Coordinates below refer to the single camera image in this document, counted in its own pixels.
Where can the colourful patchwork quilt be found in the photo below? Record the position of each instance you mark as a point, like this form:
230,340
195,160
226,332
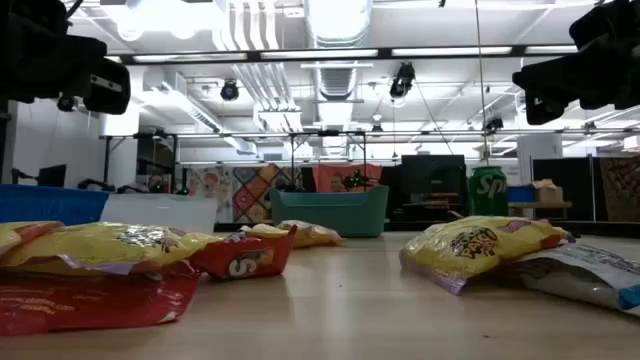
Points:
250,195

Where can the black cabinet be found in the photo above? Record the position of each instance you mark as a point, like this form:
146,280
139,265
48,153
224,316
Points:
432,172

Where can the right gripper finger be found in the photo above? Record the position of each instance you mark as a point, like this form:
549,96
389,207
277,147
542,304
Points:
550,85

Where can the black background robot arm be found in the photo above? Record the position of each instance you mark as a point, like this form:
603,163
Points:
357,180
95,185

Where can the teal plastic bin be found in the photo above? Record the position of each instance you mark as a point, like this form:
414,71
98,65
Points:
330,215

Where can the red cloth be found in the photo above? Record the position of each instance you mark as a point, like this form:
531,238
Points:
322,175

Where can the red Skittles candy pack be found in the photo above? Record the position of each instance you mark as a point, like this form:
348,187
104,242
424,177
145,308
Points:
75,305
240,260

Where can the clear plastic container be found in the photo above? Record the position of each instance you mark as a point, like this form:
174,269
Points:
160,212

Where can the blue storage box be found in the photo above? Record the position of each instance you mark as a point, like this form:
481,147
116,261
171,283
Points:
520,194

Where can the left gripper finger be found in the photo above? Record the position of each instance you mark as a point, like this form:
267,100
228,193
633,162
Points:
107,87

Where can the black partition panel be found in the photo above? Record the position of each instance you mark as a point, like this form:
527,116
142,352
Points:
575,180

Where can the green Sprite can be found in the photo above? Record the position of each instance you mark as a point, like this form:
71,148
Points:
487,190

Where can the black monitor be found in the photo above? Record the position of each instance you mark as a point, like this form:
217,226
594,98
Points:
52,176

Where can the black hanging camera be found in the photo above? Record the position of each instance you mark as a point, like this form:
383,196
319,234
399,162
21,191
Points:
66,103
402,80
494,123
229,91

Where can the blue plastic basket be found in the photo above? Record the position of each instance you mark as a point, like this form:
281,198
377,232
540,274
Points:
50,205

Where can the brown patterned cloth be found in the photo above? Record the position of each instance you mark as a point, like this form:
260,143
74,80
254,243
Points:
622,190

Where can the brown cardboard box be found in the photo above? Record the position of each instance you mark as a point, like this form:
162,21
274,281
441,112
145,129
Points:
547,192

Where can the white ventilation duct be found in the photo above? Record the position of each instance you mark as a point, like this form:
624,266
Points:
337,80

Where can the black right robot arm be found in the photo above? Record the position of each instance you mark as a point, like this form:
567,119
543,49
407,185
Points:
610,20

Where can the black workbench frame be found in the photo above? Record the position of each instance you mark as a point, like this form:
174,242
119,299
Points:
106,160

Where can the blue white candy pack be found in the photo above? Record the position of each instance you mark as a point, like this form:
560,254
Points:
575,275

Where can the yellow Sour Patch candy pack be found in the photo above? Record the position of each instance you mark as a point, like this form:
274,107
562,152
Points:
315,234
465,250
25,235
100,245
260,231

